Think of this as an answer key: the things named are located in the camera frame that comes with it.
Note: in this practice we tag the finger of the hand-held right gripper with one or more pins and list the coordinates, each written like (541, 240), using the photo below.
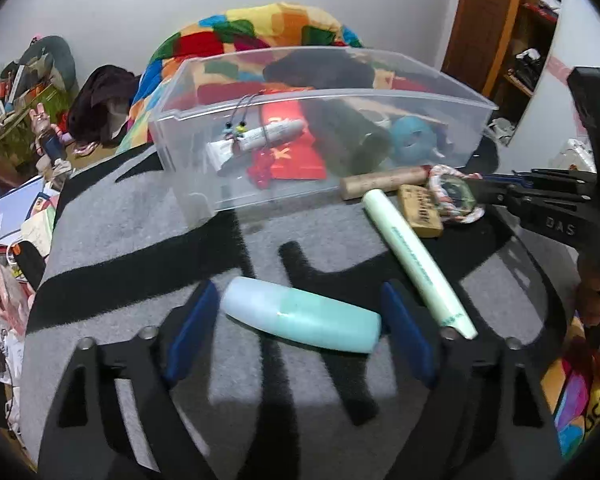
(540, 176)
(495, 191)

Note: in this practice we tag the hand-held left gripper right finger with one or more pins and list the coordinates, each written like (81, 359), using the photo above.
(405, 332)

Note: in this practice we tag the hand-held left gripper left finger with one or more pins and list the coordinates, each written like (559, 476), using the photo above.
(190, 332)

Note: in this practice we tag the pale tube with white cap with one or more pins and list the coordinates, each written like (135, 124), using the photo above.
(420, 265)

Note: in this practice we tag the wooden stamp block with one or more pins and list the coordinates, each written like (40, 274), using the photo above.
(420, 210)

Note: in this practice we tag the blue tape roll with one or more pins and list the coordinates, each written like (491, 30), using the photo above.
(412, 140)

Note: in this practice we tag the pale teal bottle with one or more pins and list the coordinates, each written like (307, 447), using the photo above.
(305, 312)

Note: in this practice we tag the green glass bottle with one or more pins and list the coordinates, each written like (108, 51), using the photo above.
(350, 140)

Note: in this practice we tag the clear plastic bin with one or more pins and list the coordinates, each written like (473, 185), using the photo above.
(190, 160)

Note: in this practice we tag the red gold envelope packet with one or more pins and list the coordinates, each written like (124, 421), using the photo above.
(292, 157)

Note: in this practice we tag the white ointment tube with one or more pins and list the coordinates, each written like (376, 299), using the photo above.
(265, 137)

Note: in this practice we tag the person's right hand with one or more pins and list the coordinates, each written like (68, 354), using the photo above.
(592, 295)

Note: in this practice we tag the grey black blanket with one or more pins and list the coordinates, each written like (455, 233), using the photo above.
(130, 240)

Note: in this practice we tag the white sliding wardrobe door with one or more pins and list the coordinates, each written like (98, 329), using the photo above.
(575, 35)

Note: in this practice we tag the wooden wardrobe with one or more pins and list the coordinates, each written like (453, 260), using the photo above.
(525, 35)

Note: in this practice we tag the wooden door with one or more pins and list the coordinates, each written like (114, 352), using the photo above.
(480, 25)

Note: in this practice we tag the black orange device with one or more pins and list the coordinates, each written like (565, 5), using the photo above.
(30, 262)

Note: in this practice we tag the pink bag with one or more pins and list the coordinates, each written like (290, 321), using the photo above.
(7, 295)

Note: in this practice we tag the blue paper booklet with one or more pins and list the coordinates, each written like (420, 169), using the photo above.
(15, 210)

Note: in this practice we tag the black clothing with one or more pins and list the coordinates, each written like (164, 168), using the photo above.
(320, 67)

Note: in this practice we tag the dark blue flask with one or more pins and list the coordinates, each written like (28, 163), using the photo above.
(54, 147)

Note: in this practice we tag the dark garment pile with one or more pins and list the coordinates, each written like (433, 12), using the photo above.
(102, 102)

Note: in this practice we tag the pink rabbit toy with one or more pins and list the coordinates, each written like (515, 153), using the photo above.
(42, 122)

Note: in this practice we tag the green storage box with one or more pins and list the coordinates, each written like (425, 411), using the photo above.
(25, 115)

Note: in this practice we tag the colourful patchwork quilt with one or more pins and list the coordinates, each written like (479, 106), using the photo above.
(230, 30)

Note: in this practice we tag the grey neck pillow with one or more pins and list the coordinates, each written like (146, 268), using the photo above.
(55, 57)

